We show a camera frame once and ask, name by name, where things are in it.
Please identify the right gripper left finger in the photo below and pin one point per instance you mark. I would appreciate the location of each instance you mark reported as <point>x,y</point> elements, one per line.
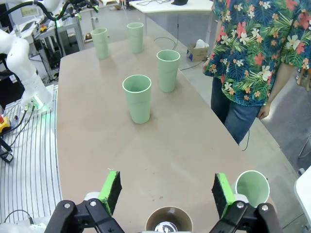
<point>97,218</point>

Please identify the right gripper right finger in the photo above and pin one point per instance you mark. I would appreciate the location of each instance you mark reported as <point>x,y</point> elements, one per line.
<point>243,218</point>

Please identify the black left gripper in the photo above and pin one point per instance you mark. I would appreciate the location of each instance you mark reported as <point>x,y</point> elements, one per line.
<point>80,4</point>

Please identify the person's left forearm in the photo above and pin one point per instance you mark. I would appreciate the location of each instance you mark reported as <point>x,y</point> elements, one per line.
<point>279,82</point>

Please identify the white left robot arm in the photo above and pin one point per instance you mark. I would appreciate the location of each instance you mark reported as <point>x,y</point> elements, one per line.
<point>29,80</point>

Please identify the person's left hand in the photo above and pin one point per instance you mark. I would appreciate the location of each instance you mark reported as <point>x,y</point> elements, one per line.
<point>264,112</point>

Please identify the person's right hand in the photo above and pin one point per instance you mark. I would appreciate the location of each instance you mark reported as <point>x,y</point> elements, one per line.
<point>205,66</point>

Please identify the white office table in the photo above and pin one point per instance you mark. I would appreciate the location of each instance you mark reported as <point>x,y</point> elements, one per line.
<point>170,8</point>
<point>303,194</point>

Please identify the white slotted mounting plate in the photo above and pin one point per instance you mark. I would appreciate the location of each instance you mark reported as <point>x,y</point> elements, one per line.
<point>29,170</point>

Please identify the black object on table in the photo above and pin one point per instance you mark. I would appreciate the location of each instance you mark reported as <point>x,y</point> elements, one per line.
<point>179,2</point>

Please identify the blue jeans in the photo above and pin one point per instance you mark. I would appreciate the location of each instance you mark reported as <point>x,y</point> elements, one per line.
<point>233,116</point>

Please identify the cardboard box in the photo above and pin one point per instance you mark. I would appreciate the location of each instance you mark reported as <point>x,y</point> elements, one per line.
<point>198,53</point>

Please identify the white tissue paper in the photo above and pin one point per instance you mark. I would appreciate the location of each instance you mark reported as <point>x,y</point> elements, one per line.
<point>201,43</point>

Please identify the yellow red emergency stop button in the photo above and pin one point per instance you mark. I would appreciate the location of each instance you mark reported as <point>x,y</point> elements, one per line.
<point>4,125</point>

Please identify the floral print shirt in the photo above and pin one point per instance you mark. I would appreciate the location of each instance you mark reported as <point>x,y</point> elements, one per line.
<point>255,48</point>

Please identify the aluminium frame cart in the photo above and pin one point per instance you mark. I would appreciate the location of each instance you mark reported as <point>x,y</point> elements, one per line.
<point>70,31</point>

